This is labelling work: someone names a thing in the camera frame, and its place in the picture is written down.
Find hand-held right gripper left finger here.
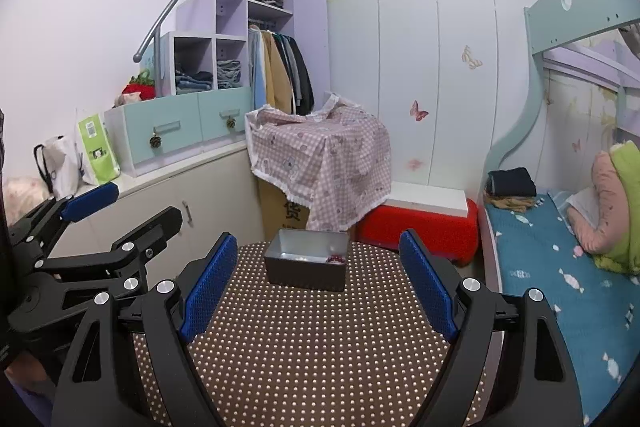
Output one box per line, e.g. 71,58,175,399
50,232,239,427

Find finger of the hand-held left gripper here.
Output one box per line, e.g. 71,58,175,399
7,182,121,258
37,206,184,294

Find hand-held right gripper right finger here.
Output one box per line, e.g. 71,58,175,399
398,228,586,427

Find grey metal box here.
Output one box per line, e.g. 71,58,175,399
264,228,350,292

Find person's left forearm purple sleeve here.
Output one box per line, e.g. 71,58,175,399
0,352,56,427

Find white tote bag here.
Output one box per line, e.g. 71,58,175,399
34,136,83,200

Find green paper bag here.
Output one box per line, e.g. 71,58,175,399
76,108,122,185

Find red stool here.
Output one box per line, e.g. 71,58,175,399
355,199,478,265

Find pink floral cloth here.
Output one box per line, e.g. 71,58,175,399
2,177,51,228

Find white cabinet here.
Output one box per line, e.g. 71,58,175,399
47,142,266,273

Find white board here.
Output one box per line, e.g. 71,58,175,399
387,181,468,212

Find teal drawer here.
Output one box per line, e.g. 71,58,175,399
122,99,201,170
197,88,253,142

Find cardboard box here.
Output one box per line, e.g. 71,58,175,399
257,177,313,240

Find brown polka-dot tablecloth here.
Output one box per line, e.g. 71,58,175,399
132,241,501,427

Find mustard scarf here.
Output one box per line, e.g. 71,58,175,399
485,194,538,214

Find blue patterned bed sheet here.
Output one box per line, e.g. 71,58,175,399
482,192,640,423

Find red strawberry plush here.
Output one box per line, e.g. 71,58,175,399
122,69,156,104

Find dark folded clothes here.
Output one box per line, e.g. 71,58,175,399
486,167,537,198

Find folded blue jeans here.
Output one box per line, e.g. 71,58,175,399
175,72,213,94

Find pink checked cloth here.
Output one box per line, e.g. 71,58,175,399
245,92,392,232

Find folded grey clothes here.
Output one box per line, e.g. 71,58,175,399
216,59,242,88

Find white pillow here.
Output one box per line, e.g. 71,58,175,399
560,187,596,228

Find light blue hanging garment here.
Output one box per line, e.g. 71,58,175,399
248,31,267,110

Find pink pillow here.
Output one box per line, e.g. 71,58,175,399
570,152,626,255

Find beige hanging coat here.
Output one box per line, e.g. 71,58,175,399
262,31,296,115

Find dark hanging jackets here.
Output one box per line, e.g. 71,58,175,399
280,33,315,115

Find green blanket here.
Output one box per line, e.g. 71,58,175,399
592,142,640,275

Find purple stair shelf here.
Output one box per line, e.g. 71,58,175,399
157,0,328,112

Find beige butterfly sticker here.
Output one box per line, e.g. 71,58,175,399
461,45,483,70

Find teal bunk bed frame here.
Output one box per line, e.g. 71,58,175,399
482,0,640,208

